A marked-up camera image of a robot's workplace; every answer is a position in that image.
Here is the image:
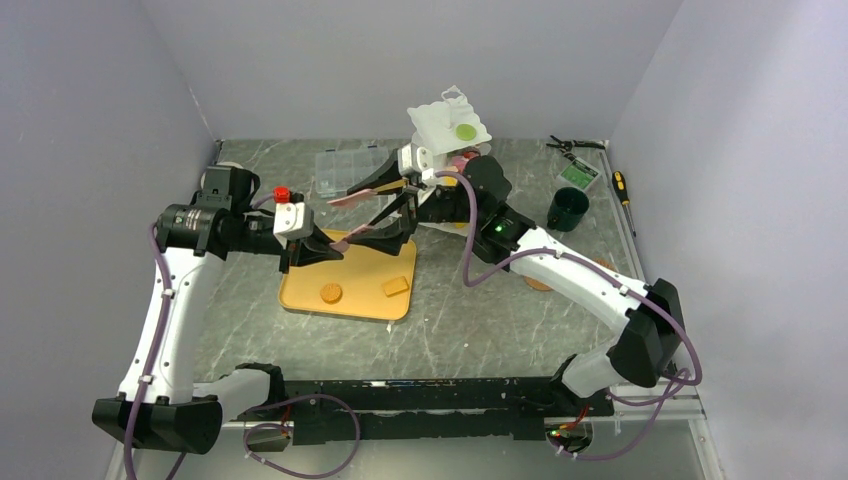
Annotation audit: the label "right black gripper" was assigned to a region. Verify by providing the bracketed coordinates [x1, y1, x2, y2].
[345, 152, 482, 258]

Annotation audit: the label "pink handled tongs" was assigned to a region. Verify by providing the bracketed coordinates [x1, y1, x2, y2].
[327, 178, 409, 254]

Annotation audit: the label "tan waffle round cookie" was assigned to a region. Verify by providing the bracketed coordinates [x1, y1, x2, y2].
[319, 283, 343, 305]

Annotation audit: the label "yellow serving tray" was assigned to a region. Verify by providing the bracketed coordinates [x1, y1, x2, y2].
[278, 241, 418, 321]

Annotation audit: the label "yellow square biscuit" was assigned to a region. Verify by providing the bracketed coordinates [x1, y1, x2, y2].
[382, 276, 410, 297]

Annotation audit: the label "pink cake with cherry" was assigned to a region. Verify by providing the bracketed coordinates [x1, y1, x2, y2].
[450, 150, 480, 173]

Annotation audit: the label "white three-tier dessert stand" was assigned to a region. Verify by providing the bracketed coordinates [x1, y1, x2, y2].
[397, 84, 495, 233]

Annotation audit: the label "green round macaron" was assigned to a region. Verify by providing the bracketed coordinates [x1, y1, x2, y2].
[454, 123, 477, 142]

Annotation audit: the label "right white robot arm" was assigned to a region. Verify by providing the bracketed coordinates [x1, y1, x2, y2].
[344, 144, 691, 415]

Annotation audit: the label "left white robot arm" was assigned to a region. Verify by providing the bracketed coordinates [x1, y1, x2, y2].
[92, 165, 343, 454]

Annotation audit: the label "clear plastic compartment box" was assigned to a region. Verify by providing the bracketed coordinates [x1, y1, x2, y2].
[314, 146, 389, 199]

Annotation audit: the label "dark green mug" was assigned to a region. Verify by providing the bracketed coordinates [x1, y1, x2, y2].
[546, 187, 590, 232]

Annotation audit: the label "black pliers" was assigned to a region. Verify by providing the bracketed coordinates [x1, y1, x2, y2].
[546, 135, 607, 154]

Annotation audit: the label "green white packet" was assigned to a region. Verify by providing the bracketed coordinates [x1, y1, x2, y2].
[556, 157, 601, 192]

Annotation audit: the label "yellow black screwdriver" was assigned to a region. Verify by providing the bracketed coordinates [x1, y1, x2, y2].
[612, 171, 637, 237]

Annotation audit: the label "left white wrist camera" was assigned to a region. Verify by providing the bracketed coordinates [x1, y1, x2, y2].
[272, 202, 315, 247]

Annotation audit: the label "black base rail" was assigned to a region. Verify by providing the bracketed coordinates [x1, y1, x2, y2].
[237, 377, 614, 446]

